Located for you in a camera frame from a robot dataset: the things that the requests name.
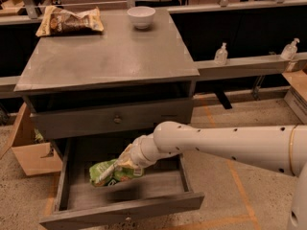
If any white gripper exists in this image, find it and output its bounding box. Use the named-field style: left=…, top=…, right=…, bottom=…
left=95, top=134, right=160, bottom=184

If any green rice chip bag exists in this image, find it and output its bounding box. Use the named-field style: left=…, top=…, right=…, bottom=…
left=89, top=159, right=144, bottom=187

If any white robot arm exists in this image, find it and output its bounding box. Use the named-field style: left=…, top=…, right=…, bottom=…
left=90, top=122, right=307, bottom=230

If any closed top drawer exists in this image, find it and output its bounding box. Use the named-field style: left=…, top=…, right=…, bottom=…
left=31, top=98, right=194, bottom=139

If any open middle drawer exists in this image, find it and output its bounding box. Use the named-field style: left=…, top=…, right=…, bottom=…
left=39, top=129, right=204, bottom=230

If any grey wooden drawer cabinet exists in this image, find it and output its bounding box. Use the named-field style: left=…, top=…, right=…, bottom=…
left=13, top=7, right=205, bottom=230

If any brown chip bag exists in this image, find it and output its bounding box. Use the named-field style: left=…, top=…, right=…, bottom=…
left=35, top=6, right=104, bottom=37

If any cardboard box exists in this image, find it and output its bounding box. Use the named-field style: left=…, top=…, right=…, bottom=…
left=0, top=103, right=62, bottom=176

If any clear sanitizer pump bottle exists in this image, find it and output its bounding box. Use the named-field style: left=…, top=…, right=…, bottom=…
left=214, top=42, right=228, bottom=65

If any white ceramic bowl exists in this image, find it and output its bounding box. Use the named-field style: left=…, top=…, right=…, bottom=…
left=127, top=6, right=155, bottom=29

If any grey metal ledge rail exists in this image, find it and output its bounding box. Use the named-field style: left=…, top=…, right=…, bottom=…
left=0, top=51, right=307, bottom=100

